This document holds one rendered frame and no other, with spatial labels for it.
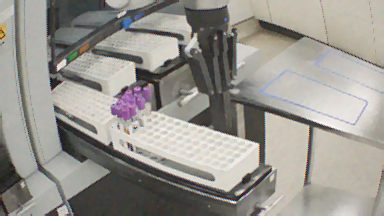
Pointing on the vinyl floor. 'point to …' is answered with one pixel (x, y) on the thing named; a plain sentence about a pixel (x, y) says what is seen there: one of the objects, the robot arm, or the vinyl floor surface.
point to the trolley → (319, 115)
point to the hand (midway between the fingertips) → (220, 108)
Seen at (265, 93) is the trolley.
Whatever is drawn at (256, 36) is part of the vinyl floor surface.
